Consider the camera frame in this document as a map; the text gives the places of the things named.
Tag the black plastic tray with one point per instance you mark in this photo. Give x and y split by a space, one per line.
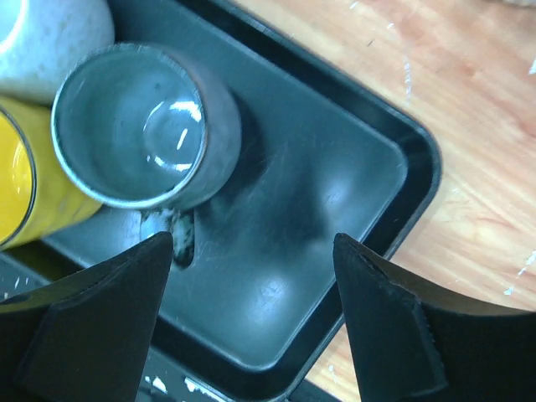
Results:
247 318

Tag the yellow mug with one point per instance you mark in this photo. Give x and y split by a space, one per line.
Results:
37 198

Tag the grey mug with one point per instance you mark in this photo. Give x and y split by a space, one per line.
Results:
147 128

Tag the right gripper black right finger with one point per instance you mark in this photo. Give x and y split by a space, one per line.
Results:
413 340

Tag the white speckled mug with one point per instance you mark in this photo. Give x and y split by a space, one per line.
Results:
42 41

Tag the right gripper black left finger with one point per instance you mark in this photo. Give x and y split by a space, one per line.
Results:
86 336

